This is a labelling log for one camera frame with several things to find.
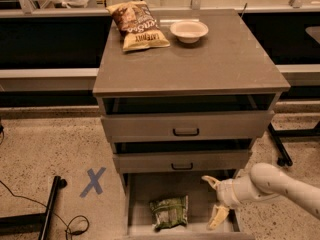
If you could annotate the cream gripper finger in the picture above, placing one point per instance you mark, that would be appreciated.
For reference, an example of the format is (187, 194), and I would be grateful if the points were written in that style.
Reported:
(212, 181)
(218, 216)

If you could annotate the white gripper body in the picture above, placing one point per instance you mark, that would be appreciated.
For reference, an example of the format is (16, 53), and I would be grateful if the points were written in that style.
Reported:
(226, 193)

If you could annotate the green jalapeno chip bag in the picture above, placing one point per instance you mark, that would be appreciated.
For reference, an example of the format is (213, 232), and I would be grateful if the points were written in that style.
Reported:
(170, 212)

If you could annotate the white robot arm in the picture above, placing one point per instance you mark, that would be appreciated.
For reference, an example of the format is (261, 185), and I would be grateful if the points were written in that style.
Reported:
(263, 183)

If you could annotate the grey middle drawer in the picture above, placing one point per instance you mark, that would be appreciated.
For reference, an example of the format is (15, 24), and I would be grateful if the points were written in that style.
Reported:
(161, 162)

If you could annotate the grey drawer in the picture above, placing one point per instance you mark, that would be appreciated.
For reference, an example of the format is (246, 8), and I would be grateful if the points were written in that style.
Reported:
(161, 162)
(212, 126)
(146, 187)

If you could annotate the grey bottom drawer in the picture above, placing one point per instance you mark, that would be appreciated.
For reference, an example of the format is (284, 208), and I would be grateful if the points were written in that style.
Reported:
(146, 187)

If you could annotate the grey top drawer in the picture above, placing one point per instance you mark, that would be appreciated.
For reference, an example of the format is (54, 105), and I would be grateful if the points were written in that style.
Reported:
(212, 126)

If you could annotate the grey drawer cabinet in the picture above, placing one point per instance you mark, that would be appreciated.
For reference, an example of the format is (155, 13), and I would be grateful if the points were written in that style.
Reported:
(225, 71)

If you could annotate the brown yellow chip bag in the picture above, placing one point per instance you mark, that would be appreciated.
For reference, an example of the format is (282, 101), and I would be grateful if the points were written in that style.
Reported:
(137, 26)

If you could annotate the black right stand leg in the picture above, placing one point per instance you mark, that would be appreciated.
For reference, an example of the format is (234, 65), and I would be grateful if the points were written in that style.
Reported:
(284, 159)

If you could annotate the blue tape cross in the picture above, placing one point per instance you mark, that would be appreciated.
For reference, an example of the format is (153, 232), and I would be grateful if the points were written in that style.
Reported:
(94, 178)

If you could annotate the white bowl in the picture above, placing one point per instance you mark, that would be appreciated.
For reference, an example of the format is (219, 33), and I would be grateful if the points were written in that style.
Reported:
(189, 31)

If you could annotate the black middle drawer handle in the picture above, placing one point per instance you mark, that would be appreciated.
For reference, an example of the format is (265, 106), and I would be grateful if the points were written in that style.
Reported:
(182, 167)

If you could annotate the black drawer handle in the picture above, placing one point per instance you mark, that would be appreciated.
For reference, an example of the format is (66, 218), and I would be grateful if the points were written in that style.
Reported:
(185, 132)
(182, 167)

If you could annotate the black top drawer handle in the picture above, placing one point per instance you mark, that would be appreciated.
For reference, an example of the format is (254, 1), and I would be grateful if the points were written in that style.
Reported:
(185, 132)

